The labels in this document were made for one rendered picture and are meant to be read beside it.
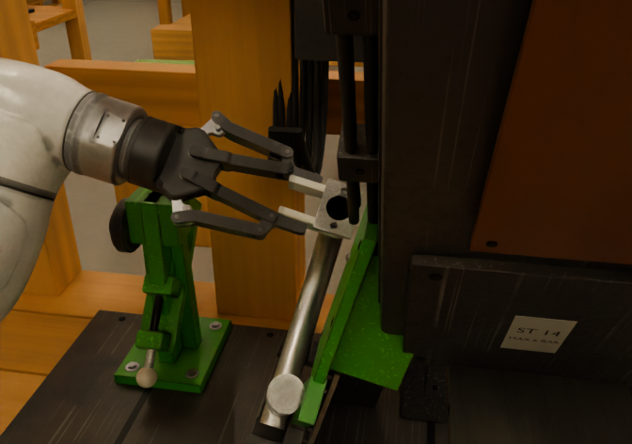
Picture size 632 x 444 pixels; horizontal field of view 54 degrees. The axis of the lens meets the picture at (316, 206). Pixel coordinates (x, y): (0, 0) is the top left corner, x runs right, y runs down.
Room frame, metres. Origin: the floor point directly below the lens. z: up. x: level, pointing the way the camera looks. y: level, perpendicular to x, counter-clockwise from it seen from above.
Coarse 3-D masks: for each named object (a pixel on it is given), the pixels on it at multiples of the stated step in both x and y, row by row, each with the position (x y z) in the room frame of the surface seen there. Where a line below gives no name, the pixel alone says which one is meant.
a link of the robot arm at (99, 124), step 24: (96, 96) 0.62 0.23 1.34; (72, 120) 0.59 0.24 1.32; (96, 120) 0.59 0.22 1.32; (120, 120) 0.60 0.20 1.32; (72, 144) 0.58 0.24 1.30; (96, 144) 0.58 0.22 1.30; (120, 144) 0.59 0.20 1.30; (72, 168) 0.59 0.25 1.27; (96, 168) 0.58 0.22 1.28; (120, 168) 0.59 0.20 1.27
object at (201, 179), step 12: (192, 180) 0.58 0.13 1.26; (204, 180) 0.58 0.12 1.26; (216, 192) 0.58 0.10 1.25; (228, 192) 0.58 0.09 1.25; (228, 204) 0.59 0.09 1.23; (240, 204) 0.57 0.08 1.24; (252, 204) 0.57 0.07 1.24; (252, 216) 0.58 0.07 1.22; (264, 216) 0.56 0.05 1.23; (276, 216) 0.56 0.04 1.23
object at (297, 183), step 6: (294, 180) 0.59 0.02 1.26; (300, 180) 0.59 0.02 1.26; (306, 180) 0.59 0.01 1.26; (294, 186) 0.60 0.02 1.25; (300, 186) 0.59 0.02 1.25; (306, 186) 0.59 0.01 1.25; (312, 186) 0.58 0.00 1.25; (318, 186) 0.58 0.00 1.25; (324, 186) 0.58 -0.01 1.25; (306, 192) 0.60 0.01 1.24; (312, 192) 0.59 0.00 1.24; (318, 192) 0.59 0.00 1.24; (342, 192) 0.58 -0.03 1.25
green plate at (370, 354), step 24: (360, 240) 0.46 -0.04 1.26; (360, 264) 0.44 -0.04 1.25; (360, 288) 0.46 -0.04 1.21; (336, 312) 0.45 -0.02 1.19; (360, 312) 0.46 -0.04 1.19; (336, 336) 0.45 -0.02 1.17; (360, 336) 0.46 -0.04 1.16; (384, 336) 0.45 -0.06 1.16; (336, 360) 0.46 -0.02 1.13; (360, 360) 0.46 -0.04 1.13; (384, 360) 0.45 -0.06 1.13; (408, 360) 0.45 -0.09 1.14; (384, 384) 0.45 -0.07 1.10
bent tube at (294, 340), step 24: (336, 192) 0.57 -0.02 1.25; (360, 192) 0.57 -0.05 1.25; (336, 216) 0.63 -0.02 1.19; (336, 240) 0.61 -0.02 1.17; (312, 264) 0.63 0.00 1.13; (312, 288) 0.61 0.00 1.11; (312, 312) 0.59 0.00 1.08; (288, 336) 0.57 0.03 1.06; (312, 336) 0.58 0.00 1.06; (288, 360) 0.55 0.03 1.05; (264, 408) 0.51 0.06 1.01
